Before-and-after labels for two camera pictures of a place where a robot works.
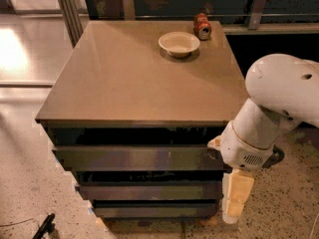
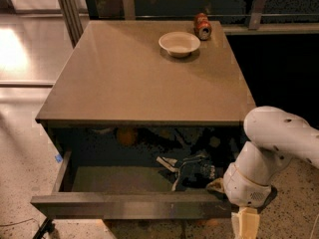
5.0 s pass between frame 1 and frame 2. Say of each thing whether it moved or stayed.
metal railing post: stayed
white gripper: moved
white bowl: stayed
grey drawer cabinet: stayed
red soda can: stayed
